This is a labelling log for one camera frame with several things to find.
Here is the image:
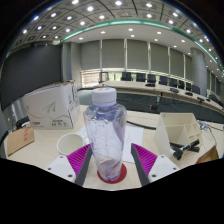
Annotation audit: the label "flat round red coaster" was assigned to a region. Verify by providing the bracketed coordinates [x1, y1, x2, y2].
[96, 162, 128, 185]

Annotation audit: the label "white printed paper sheet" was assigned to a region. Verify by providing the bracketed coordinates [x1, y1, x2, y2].
[76, 123, 145, 164]

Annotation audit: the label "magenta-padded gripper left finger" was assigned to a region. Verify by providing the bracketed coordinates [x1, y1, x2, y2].
[46, 143, 94, 187]

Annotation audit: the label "large white cardboard box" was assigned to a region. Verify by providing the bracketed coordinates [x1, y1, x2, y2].
[23, 81, 81, 130]

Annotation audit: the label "white open organizer box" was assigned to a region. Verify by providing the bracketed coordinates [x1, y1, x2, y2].
[153, 112, 203, 159]

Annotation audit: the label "flat brown cardboard sheet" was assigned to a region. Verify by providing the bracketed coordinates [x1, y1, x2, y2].
[5, 125, 36, 157]

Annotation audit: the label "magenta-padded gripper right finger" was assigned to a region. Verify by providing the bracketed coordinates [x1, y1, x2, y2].
[130, 143, 181, 187]

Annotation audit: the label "ceiling lights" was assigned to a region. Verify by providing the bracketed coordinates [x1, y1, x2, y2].
[16, 0, 224, 71]

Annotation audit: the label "black tool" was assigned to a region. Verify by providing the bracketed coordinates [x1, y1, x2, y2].
[169, 138, 201, 161]

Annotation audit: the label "black power adapter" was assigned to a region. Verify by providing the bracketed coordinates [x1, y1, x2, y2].
[14, 115, 31, 129]

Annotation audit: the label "black cable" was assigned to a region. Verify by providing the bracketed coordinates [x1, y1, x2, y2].
[125, 119, 158, 131]

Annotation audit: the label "clear plastic water bottle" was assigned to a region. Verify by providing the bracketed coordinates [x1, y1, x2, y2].
[83, 87, 128, 183]

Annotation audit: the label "white cup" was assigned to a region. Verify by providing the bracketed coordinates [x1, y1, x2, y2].
[56, 132, 85, 157]

